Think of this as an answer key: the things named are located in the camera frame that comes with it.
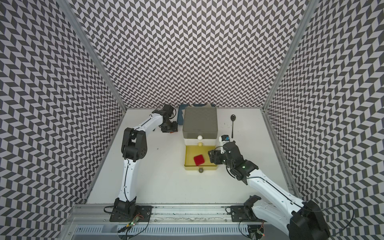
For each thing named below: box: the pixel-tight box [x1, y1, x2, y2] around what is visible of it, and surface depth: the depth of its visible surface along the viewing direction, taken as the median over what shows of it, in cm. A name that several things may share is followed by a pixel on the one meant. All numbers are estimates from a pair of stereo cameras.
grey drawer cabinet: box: [182, 103, 218, 139], surface depth 85 cm
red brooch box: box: [193, 154, 205, 166], surface depth 93 cm
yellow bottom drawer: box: [184, 145, 218, 174], surface depth 92 cm
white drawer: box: [184, 138, 217, 146], surface depth 91 cm
